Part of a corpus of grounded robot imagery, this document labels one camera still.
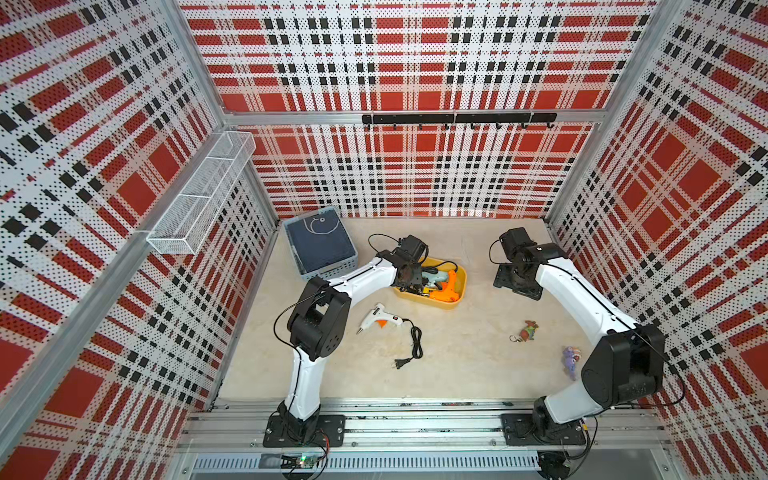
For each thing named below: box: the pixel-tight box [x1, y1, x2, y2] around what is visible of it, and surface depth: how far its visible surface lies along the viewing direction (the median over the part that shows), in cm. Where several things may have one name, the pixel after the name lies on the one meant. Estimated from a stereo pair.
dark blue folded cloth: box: [287, 210, 356, 274], surface depth 109 cm
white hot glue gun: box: [356, 303, 403, 335], surface depth 94 cm
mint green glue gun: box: [421, 271, 448, 288], surface depth 103 cm
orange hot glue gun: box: [430, 269, 461, 303], surface depth 97 cm
